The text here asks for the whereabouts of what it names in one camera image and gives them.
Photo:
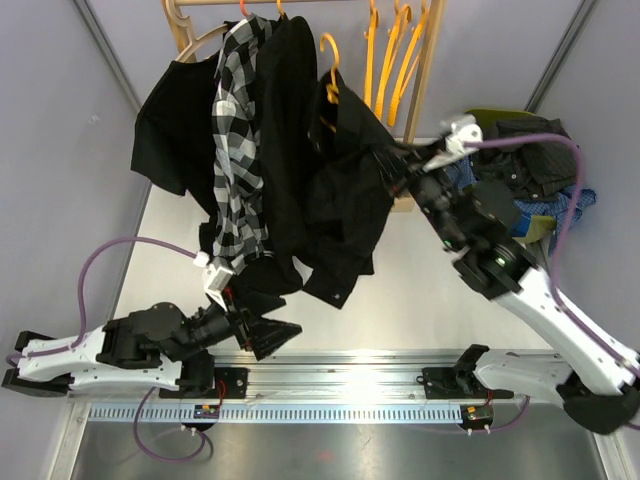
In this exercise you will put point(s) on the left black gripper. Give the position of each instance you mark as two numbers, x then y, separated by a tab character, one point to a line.
265	334

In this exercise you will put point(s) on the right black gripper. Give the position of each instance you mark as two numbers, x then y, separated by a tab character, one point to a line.
402	164

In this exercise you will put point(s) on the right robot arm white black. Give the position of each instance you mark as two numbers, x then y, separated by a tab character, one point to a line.
595	379

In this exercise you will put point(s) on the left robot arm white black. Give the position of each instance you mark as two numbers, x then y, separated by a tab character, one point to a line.
159	347

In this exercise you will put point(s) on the black white checkered shirt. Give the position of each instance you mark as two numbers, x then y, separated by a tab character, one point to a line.
240	233

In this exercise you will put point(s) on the orange hanger empty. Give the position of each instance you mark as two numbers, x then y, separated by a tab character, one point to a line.
370	37
400	58

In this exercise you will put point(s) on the dark striped shirt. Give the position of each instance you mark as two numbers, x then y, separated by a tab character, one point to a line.
533	172

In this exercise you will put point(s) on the black t-shirt on rack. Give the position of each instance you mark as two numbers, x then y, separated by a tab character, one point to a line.
173	140

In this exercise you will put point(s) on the red orange hanger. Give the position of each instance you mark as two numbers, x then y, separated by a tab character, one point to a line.
243	8

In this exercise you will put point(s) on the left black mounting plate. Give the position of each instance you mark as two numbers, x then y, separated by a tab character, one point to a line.
230	382

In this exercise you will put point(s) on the black mounting plate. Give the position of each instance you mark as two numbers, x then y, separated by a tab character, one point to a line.
230	382
447	383

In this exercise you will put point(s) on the green laundry basket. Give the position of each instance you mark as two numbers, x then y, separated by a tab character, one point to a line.
530	228

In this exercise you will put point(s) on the wooden clothes rack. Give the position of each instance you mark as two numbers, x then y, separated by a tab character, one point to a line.
188	42

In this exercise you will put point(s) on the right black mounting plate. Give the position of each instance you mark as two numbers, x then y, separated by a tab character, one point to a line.
447	383

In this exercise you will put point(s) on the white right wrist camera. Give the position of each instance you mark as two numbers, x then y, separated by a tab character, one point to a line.
456	142

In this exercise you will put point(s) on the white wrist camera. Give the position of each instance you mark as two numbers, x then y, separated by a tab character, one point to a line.
215	277
456	142

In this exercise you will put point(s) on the aluminium rail base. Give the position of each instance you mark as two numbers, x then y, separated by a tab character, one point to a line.
342	377

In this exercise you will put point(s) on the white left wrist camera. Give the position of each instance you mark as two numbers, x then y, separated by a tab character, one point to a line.
215	277

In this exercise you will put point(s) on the white slotted cable duct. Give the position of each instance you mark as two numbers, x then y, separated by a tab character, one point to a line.
238	413

